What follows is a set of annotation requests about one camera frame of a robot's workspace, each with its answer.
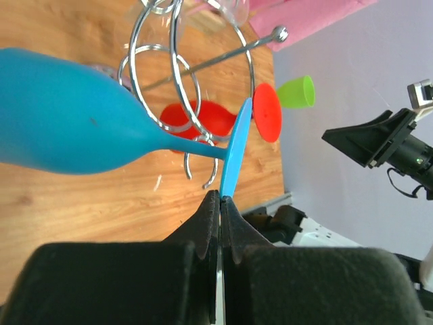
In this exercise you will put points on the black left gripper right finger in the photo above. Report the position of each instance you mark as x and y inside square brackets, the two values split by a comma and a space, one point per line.
[265, 284]

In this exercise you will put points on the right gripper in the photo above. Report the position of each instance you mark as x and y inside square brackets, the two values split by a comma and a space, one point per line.
[385, 139]

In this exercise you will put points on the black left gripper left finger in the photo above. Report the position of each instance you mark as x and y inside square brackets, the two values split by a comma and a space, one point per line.
[168, 282]

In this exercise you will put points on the green wine glass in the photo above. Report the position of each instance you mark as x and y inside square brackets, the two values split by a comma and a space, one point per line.
[297, 93]

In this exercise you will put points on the clear wine glass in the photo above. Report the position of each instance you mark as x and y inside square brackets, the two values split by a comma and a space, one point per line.
[234, 11]

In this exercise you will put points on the blue wine glass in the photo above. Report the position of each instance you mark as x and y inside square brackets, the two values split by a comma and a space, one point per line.
[64, 117]

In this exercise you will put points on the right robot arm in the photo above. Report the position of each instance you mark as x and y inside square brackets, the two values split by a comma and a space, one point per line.
[358, 188]

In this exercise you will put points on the red wine glass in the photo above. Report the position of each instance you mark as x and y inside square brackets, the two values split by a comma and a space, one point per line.
[266, 112]

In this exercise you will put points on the pink t-shirt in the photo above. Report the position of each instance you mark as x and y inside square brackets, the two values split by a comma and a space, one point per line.
[301, 18]

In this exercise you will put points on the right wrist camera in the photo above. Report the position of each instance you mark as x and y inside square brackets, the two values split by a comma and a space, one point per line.
[420, 95]

